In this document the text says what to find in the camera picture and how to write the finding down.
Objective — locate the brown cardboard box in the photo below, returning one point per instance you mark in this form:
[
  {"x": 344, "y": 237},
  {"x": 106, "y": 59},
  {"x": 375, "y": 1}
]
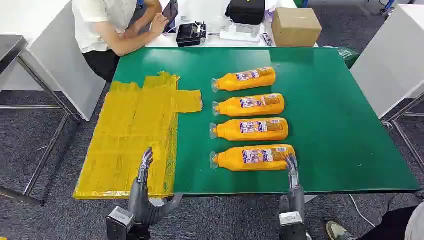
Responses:
[{"x": 294, "y": 28}]

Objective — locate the white desk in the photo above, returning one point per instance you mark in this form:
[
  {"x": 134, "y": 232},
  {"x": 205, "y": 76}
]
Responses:
[{"x": 212, "y": 13}]

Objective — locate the person's shoe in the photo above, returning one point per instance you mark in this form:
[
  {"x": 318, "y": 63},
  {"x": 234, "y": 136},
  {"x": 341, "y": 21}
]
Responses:
[{"x": 338, "y": 231}]

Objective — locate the white panel table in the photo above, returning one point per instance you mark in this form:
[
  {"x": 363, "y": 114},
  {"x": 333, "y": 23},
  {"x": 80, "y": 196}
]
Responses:
[{"x": 59, "y": 66}]

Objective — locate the green table mat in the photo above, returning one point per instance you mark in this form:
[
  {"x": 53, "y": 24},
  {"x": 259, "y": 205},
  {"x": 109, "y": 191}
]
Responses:
[{"x": 331, "y": 116}]

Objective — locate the person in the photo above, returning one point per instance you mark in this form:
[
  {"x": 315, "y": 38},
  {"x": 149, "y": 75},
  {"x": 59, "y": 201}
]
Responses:
[{"x": 96, "y": 23}]

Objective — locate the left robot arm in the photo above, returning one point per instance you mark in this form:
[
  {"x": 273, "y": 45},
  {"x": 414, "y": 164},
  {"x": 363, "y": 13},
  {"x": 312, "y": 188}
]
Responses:
[{"x": 140, "y": 233}]

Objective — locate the black device case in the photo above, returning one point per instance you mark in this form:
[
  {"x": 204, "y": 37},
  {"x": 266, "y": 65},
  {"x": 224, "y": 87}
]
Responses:
[{"x": 188, "y": 34}]

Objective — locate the steel frame table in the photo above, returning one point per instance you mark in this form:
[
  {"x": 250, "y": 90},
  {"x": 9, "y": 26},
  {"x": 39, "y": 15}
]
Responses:
[{"x": 10, "y": 49}]

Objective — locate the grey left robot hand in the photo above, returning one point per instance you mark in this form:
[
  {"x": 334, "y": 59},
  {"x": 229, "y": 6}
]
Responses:
[{"x": 139, "y": 202}]

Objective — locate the black bag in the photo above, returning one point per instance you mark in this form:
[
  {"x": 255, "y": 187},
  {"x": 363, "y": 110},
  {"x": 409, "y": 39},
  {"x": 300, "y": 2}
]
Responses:
[{"x": 246, "y": 11}]

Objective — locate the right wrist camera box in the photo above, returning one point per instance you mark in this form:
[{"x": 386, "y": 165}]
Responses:
[{"x": 290, "y": 218}]

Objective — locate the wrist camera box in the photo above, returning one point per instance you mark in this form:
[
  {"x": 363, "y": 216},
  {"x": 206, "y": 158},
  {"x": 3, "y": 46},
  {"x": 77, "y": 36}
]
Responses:
[
  {"x": 290, "y": 218},
  {"x": 119, "y": 222}
]

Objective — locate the dark tablet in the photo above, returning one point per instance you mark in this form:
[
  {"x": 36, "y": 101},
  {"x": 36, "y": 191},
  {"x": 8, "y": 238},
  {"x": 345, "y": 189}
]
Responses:
[{"x": 170, "y": 13}]

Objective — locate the white table with steel legs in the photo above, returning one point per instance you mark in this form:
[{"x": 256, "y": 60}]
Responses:
[{"x": 387, "y": 59}]

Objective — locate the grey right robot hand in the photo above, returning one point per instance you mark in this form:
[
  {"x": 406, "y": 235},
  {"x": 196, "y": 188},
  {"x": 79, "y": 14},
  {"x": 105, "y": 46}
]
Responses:
[{"x": 294, "y": 202}]

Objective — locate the green bag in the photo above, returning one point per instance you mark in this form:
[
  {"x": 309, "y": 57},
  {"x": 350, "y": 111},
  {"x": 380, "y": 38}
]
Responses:
[{"x": 348, "y": 56}]

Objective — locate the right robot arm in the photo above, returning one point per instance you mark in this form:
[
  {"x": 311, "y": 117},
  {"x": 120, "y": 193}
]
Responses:
[{"x": 293, "y": 233}]

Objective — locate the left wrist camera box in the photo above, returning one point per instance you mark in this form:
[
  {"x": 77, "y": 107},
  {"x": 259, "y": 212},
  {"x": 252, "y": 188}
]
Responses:
[{"x": 119, "y": 222}]

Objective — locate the orange drink bottle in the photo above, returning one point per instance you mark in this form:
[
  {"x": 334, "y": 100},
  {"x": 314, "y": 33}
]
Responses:
[
  {"x": 248, "y": 106},
  {"x": 245, "y": 81},
  {"x": 248, "y": 130},
  {"x": 245, "y": 160}
]

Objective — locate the person's leg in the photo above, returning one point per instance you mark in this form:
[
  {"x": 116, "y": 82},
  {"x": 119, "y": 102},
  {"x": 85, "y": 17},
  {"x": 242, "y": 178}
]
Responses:
[{"x": 394, "y": 225}]

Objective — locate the person's hand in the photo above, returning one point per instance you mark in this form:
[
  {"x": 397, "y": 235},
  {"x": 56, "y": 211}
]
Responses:
[{"x": 159, "y": 24}]

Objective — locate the white power strip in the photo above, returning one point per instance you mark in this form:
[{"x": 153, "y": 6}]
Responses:
[{"x": 238, "y": 34}]

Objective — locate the yellow plastic sheet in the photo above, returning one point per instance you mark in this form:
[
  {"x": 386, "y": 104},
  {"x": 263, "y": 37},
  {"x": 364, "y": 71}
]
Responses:
[{"x": 126, "y": 139}]

